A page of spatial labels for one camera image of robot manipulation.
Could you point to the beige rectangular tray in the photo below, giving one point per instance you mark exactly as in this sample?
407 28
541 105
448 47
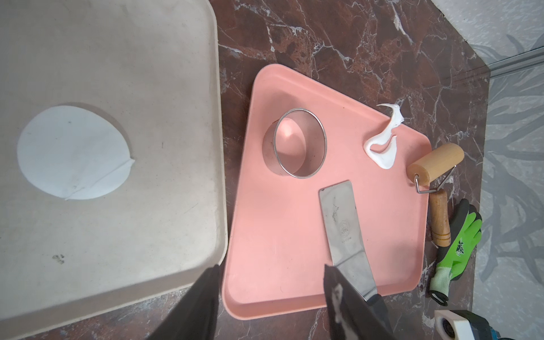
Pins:
151 69

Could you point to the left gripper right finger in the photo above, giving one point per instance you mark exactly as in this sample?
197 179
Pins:
352 317

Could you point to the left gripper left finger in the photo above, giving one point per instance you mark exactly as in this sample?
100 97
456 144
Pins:
195 316

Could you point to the white dough piece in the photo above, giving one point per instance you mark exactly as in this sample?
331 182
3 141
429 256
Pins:
74 154

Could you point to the white dough scrap strip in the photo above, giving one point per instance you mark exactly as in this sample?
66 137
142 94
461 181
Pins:
382 148

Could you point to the metal ring cutter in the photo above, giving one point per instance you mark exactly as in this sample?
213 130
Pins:
295 145

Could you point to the wooden dough roller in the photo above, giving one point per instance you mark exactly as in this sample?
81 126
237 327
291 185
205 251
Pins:
429 175

